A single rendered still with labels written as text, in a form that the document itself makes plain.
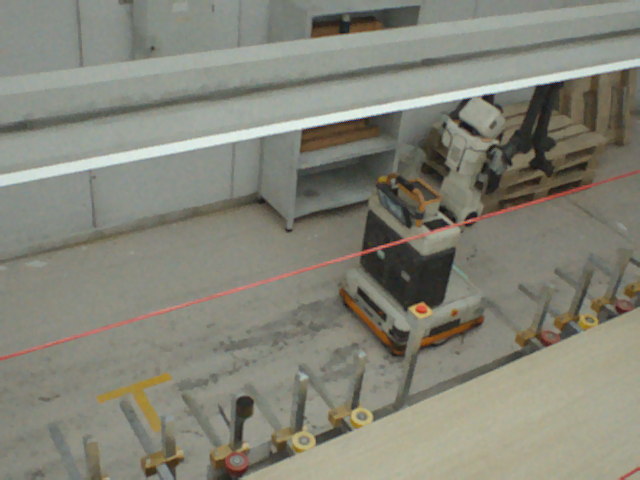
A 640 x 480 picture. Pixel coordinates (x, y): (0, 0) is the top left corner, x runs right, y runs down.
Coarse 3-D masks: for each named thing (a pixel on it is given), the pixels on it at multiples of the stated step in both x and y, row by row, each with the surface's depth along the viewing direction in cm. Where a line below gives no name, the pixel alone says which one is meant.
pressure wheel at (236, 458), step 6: (228, 456) 268; (234, 456) 269; (240, 456) 269; (246, 456) 269; (228, 462) 266; (234, 462) 267; (240, 462) 267; (246, 462) 267; (228, 468) 265; (234, 468) 264; (240, 468) 264; (246, 468) 266; (234, 474) 265; (240, 474) 266
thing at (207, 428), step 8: (184, 392) 296; (184, 400) 296; (192, 400) 294; (192, 408) 290; (200, 416) 288; (200, 424) 286; (208, 424) 285; (208, 432) 282; (216, 432) 282; (216, 440) 279
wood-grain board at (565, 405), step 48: (576, 336) 343; (624, 336) 346; (480, 384) 312; (528, 384) 314; (576, 384) 317; (624, 384) 320; (384, 432) 286; (432, 432) 288; (480, 432) 290; (528, 432) 293; (576, 432) 295; (624, 432) 298
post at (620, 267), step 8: (624, 248) 361; (632, 248) 361; (624, 256) 362; (616, 264) 367; (624, 264) 364; (616, 272) 368; (616, 280) 369; (608, 288) 374; (616, 288) 373; (608, 296) 375; (600, 312) 382; (600, 320) 383
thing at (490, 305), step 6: (480, 300) 372; (486, 300) 369; (486, 306) 369; (492, 306) 366; (498, 306) 366; (492, 312) 366; (498, 312) 363; (498, 318) 364; (504, 318) 361; (510, 318) 360; (510, 324) 358; (516, 324) 357; (516, 330) 356; (522, 330) 354; (534, 342) 348; (540, 342) 348; (534, 348) 349; (540, 348) 345
